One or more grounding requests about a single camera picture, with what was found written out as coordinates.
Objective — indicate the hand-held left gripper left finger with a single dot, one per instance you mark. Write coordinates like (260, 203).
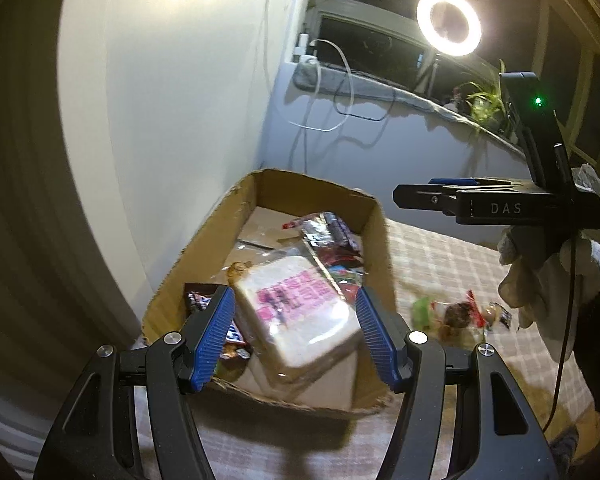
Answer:
(212, 340)

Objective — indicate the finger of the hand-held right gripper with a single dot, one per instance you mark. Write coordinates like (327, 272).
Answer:
(420, 197)

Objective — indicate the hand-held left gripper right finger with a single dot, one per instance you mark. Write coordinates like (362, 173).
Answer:
(380, 340)

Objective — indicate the brown chocolate bar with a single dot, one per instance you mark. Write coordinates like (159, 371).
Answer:
(197, 300)

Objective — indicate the teal snack packet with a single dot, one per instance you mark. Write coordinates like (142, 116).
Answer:
(345, 275)

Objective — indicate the packaged white bread slices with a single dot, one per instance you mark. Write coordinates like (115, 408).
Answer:
(300, 320)

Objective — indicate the dark blue chocolate bar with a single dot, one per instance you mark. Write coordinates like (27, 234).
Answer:
(337, 232)

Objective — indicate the red snack stick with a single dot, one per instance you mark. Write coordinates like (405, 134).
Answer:
(292, 224)

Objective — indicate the cardboard box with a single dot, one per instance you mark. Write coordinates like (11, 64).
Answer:
(280, 190)

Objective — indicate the person's right hand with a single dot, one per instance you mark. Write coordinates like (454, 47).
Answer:
(535, 280)

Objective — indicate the green candy wrapper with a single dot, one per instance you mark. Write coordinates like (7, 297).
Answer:
(422, 312)

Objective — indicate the plaid blanket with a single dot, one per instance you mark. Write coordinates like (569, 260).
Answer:
(430, 260)

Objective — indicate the lace cloth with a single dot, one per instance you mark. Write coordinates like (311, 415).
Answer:
(587, 177)

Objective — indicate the round dark snack packet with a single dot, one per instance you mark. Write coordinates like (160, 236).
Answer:
(455, 315)

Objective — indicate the round beige candy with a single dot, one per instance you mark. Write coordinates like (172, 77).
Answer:
(490, 312)

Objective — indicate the potted spider plant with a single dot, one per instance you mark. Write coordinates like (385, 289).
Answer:
(485, 100)

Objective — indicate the small dark candy packet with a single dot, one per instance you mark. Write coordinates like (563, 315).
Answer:
(504, 317)

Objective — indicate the grey windowsill cloth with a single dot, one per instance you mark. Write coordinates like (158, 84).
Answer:
(370, 87)

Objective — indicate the black tripod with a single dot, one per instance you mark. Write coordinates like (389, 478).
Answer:
(432, 72)

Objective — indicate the window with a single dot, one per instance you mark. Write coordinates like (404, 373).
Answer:
(370, 35)

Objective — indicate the white power strip with chargers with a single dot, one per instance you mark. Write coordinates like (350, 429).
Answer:
(305, 57)

